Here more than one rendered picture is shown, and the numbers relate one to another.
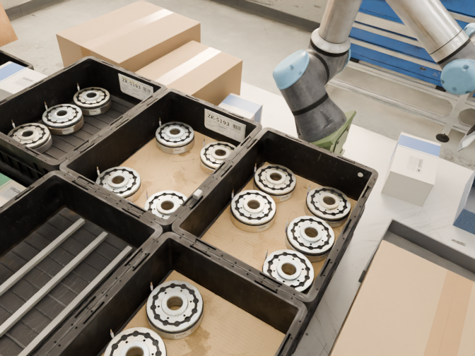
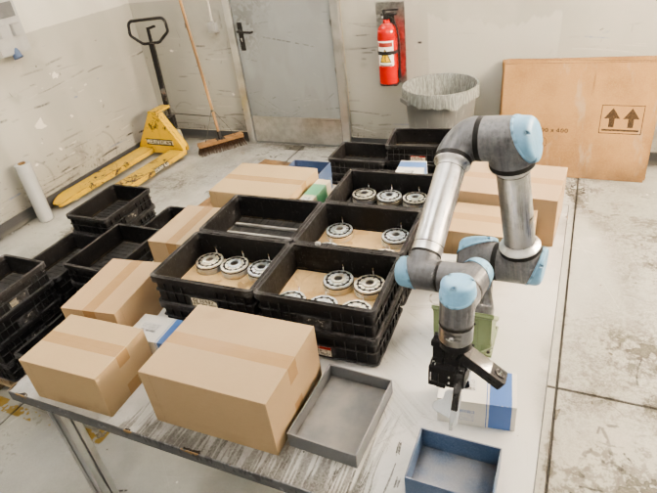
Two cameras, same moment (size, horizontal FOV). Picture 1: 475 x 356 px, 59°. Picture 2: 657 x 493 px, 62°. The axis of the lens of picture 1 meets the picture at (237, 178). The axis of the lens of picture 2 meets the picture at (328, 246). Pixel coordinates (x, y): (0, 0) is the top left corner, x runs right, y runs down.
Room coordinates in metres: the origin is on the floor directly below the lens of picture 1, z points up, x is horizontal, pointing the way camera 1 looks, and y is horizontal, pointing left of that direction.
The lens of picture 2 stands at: (0.58, -1.51, 1.92)
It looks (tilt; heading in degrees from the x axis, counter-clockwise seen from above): 32 degrees down; 88
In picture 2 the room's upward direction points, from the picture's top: 8 degrees counter-clockwise
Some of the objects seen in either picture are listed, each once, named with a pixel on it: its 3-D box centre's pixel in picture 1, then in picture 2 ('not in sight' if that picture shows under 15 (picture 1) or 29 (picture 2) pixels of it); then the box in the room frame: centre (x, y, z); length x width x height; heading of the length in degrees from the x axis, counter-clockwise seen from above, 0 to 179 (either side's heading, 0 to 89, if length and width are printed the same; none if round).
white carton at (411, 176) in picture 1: (411, 167); (476, 397); (0.95, -0.52, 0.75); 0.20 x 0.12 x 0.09; 159
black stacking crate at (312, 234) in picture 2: (169, 164); (360, 240); (0.75, 0.17, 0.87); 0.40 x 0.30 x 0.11; 153
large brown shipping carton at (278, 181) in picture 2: not in sight; (267, 199); (0.39, 0.75, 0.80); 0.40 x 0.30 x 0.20; 151
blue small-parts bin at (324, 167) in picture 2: not in sight; (306, 173); (0.59, 0.95, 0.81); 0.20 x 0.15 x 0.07; 152
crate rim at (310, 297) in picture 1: (283, 200); (328, 276); (0.61, -0.10, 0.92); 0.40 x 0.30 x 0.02; 153
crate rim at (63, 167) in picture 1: (168, 148); (359, 228); (0.75, 0.17, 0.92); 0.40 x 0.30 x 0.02; 153
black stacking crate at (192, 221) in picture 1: (279, 217); (330, 289); (0.61, -0.10, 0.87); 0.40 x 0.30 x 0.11; 153
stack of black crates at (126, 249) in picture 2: not in sight; (126, 282); (-0.42, 0.89, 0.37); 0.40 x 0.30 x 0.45; 61
